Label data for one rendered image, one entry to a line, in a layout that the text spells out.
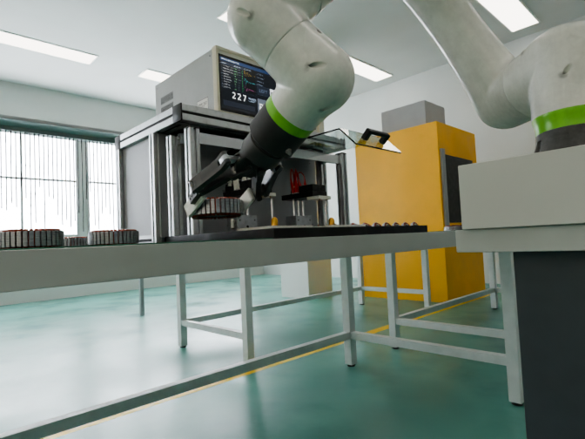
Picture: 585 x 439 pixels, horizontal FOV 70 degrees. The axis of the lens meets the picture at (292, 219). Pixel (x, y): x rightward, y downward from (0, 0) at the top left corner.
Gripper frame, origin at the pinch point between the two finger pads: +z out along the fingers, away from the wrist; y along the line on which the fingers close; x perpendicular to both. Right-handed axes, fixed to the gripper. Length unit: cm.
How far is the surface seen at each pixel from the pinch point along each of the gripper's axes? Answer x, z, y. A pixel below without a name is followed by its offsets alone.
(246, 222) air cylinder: -11.4, 23.0, -27.5
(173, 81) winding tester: -67, 21, -20
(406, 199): -116, 135, -375
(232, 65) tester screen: -53, 0, -26
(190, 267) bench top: 15.9, -5.1, 13.9
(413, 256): -58, 164, -375
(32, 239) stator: -2.9, 14.9, 30.0
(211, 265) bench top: 15.8, -5.1, 9.8
